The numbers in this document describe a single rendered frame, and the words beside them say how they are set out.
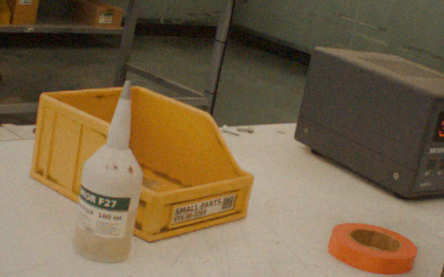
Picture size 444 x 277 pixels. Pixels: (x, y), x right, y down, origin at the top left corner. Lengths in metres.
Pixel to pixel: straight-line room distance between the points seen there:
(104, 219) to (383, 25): 5.25
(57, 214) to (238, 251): 0.11
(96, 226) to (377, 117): 0.32
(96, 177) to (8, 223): 0.07
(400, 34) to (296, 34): 0.90
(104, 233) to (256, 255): 0.11
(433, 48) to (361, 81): 4.74
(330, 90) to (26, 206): 0.32
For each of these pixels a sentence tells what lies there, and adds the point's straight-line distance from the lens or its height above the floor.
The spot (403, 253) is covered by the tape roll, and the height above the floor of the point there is 0.76.
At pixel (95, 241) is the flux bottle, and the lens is 0.47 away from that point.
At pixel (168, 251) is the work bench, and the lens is 0.50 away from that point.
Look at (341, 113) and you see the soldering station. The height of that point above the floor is 0.80.
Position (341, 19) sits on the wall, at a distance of 5.88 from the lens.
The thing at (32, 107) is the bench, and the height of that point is 0.16.
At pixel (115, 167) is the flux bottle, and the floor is 0.81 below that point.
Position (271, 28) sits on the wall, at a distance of 6.28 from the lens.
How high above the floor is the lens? 0.95
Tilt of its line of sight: 15 degrees down
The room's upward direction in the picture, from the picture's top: 12 degrees clockwise
